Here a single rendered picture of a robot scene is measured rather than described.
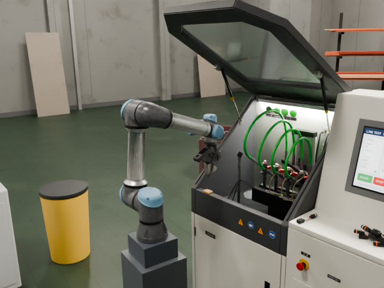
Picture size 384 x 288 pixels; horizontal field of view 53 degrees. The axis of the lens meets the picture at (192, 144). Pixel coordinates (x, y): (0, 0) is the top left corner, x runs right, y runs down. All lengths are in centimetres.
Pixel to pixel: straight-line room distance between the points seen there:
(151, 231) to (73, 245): 169
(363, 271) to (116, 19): 1029
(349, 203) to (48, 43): 931
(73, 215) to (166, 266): 159
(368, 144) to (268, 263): 76
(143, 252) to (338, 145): 106
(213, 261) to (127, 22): 969
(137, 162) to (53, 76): 868
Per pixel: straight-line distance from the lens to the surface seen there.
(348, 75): 862
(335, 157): 202
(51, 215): 338
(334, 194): 203
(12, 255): 318
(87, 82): 1110
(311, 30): 1078
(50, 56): 1050
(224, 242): 228
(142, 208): 183
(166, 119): 176
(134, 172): 189
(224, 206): 218
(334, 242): 181
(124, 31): 1147
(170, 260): 193
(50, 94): 1041
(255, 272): 220
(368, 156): 195
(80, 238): 348
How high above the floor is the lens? 182
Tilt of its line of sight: 15 degrees down
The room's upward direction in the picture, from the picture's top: 1 degrees counter-clockwise
